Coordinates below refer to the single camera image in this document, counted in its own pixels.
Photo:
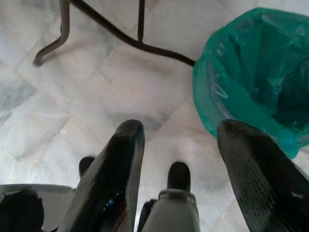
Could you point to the green plastic bin bag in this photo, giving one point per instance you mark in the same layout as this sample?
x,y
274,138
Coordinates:
x,y
241,72

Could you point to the black robot foot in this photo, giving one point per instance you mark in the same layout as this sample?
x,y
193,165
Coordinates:
x,y
84,164
178,174

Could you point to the grey robot leg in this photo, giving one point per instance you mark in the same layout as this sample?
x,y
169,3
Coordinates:
x,y
56,201
173,212

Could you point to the straight brown metal table strut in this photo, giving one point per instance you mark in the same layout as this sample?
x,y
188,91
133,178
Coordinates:
x,y
141,19

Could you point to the grey robot right leg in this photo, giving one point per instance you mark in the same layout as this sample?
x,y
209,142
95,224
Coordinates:
x,y
173,212

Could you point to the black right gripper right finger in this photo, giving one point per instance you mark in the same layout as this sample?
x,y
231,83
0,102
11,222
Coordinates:
x,y
263,186

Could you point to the black robot right foot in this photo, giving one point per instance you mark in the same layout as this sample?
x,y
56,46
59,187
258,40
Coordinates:
x,y
178,174

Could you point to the grey robot left leg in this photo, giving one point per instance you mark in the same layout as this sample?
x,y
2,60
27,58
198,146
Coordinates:
x,y
56,201

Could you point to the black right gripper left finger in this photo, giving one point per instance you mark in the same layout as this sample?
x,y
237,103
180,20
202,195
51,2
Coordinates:
x,y
113,183

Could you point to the curved brown metal table leg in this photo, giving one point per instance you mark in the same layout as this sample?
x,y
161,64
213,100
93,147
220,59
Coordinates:
x,y
64,24
116,31

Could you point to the black robot left foot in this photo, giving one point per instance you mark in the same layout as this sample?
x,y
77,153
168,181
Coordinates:
x,y
84,164

